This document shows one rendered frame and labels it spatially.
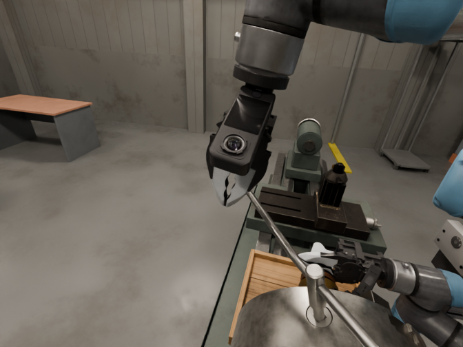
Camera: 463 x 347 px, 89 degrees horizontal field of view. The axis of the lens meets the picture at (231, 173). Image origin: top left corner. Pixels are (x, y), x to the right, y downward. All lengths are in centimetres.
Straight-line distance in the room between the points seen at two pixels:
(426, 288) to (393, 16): 59
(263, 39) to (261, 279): 71
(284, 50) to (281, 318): 35
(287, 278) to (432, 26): 74
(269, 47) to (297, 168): 119
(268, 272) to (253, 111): 66
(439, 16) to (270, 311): 38
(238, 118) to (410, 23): 17
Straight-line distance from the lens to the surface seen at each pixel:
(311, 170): 144
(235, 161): 23
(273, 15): 28
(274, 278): 85
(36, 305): 214
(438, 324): 80
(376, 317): 42
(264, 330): 40
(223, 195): 37
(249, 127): 26
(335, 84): 444
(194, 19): 430
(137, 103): 508
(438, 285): 74
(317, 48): 435
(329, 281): 58
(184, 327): 175
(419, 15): 26
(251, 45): 29
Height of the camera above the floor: 155
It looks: 29 degrees down
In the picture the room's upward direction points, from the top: 3 degrees clockwise
